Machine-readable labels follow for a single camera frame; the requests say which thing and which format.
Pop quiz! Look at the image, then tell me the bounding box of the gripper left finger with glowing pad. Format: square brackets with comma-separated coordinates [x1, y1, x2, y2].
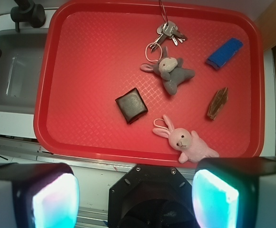
[0, 163, 79, 228]

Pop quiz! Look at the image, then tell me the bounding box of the grey sink basin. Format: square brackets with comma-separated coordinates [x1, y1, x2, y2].
[0, 28, 48, 114]

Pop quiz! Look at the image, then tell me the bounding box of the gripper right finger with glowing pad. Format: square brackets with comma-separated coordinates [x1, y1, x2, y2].
[192, 157, 276, 228]

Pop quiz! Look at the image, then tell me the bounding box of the silver key bunch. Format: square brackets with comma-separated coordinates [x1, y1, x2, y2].
[145, 0, 188, 63]

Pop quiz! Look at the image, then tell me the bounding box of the dark brown leather wallet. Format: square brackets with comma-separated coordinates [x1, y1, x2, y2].
[115, 88, 148, 124]

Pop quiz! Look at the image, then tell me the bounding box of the brown wood chip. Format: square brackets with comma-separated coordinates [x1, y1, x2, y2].
[207, 87, 228, 120]

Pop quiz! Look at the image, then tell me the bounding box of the grey plush bunny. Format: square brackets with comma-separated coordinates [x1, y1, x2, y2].
[140, 47, 196, 95]

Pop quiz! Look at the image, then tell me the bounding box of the pink plush bunny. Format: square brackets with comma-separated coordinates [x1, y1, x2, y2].
[152, 115, 219, 164]

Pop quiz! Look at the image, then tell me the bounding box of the blue sponge block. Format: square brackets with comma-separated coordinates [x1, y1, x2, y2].
[206, 38, 243, 70]

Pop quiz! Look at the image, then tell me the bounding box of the black faucet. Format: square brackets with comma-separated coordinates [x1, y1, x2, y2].
[0, 0, 46, 57]

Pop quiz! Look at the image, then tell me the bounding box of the red plastic tray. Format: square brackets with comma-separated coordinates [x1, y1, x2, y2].
[34, 0, 265, 166]

